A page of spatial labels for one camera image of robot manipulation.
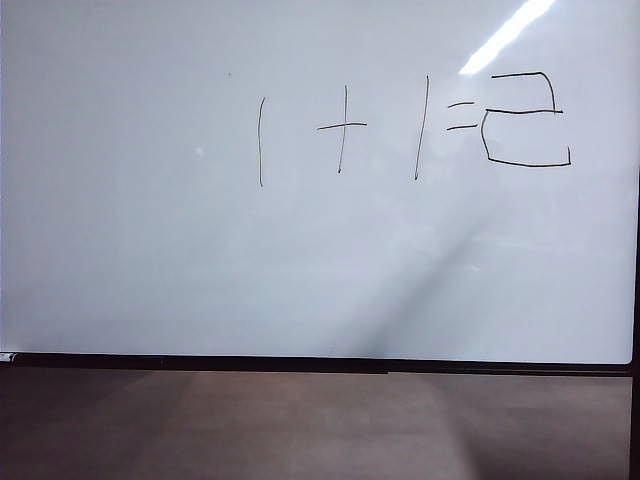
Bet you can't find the white whiteboard panel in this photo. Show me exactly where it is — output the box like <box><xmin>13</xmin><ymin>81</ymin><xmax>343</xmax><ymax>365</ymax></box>
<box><xmin>0</xmin><ymin>0</ymin><xmax>640</xmax><ymax>365</ymax></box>

